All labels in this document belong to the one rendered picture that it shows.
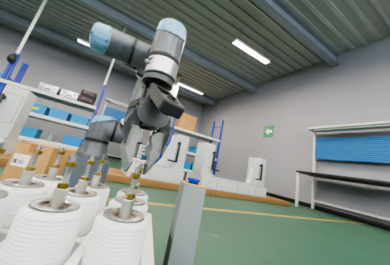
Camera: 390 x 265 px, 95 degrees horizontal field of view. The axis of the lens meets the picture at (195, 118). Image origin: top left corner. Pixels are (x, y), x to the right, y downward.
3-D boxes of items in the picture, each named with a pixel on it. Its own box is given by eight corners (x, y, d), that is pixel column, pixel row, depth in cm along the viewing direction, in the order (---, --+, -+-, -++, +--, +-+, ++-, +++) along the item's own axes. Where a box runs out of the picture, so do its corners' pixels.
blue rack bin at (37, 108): (29, 113, 430) (33, 105, 435) (48, 118, 447) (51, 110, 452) (22, 109, 387) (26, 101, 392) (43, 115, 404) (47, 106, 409)
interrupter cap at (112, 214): (92, 216, 31) (94, 211, 32) (119, 208, 38) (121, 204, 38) (129, 228, 29) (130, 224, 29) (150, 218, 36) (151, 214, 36)
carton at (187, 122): (169, 127, 604) (172, 113, 617) (186, 133, 638) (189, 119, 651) (176, 126, 559) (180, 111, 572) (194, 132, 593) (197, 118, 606)
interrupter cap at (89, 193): (56, 189, 42) (57, 187, 42) (89, 191, 48) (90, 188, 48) (67, 198, 37) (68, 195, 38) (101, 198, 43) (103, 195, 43)
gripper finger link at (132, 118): (136, 148, 37) (152, 111, 40) (139, 149, 36) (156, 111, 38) (114, 140, 34) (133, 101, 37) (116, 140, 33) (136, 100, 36)
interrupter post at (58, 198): (61, 210, 31) (68, 190, 32) (44, 209, 30) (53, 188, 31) (64, 206, 33) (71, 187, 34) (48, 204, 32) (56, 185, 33)
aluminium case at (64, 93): (60, 98, 457) (63, 91, 462) (76, 104, 475) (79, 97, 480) (58, 95, 421) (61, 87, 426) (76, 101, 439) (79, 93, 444)
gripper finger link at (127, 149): (119, 168, 39) (137, 129, 42) (127, 173, 34) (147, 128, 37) (105, 163, 37) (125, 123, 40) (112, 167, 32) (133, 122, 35)
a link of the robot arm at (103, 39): (117, 36, 87) (94, 8, 42) (140, 46, 91) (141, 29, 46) (111, 60, 89) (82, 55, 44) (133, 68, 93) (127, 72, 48)
